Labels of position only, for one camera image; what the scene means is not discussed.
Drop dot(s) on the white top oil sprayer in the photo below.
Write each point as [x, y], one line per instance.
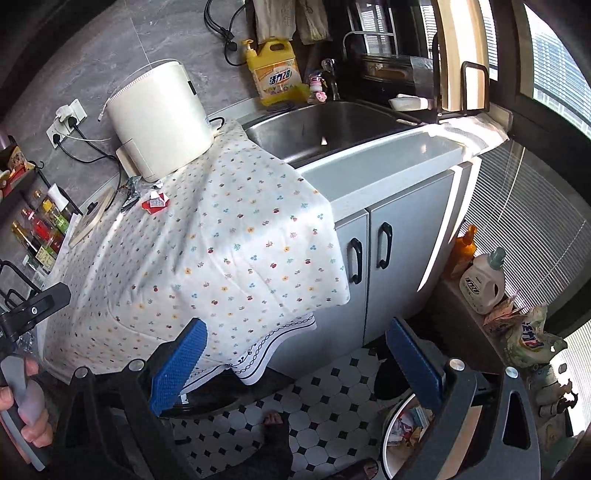
[61, 202]

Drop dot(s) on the orange spray bottle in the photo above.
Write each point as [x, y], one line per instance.
[464, 252]

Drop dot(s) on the cream induction cooker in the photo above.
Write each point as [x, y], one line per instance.
[92, 212]

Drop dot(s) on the wall power sockets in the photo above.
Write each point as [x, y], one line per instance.
[66, 116]

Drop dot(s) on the black dish rack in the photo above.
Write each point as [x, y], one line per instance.
[391, 56]

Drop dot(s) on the red cap oil bottle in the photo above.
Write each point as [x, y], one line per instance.
[50, 236]

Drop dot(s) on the white trash bucket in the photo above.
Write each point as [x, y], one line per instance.
[405, 425]

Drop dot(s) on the hanging plastic bags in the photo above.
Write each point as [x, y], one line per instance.
[281, 19]

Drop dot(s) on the red cigarette pack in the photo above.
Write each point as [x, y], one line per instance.
[156, 202]

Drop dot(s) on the stainless steel sink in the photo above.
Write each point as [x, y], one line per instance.
[307, 134]

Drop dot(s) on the grey cabinet doors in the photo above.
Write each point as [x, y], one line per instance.
[395, 251]

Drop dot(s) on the cream air fryer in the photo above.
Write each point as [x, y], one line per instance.
[159, 121]

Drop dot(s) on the white laundry detergent bottle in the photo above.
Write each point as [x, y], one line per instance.
[483, 284]

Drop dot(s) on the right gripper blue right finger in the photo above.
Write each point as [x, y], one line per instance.
[421, 362]

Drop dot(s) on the wooden cutting board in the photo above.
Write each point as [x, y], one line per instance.
[464, 54]

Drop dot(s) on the green candy wrapper bag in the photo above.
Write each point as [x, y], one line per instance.
[132, 193]

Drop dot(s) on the dark soy sauce bottle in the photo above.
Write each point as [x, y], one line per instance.
[41, 254]

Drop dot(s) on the detergent refill pouch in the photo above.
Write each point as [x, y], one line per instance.
[527, 344]

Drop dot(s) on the person's left hand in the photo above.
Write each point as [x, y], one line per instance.
[37, 430]

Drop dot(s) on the yellow dish soap bottle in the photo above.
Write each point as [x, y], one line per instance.
[274, 72]

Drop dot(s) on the floral white tablecloth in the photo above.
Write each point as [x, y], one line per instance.
[245, 244]

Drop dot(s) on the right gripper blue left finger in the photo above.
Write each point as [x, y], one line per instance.
[172, 363]

